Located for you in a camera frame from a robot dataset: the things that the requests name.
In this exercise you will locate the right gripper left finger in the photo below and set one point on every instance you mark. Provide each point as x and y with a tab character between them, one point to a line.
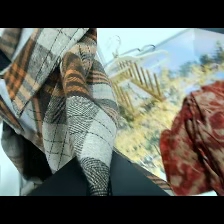
68	181

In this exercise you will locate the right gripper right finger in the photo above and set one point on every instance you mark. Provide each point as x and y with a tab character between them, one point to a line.
133	180

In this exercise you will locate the checked shirt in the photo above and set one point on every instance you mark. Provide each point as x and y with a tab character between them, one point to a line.
71	100

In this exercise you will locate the white clothes hanger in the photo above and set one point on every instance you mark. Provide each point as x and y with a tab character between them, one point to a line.
133	58

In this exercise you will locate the red patterned garment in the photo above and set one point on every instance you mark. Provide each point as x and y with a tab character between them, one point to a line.
196	140

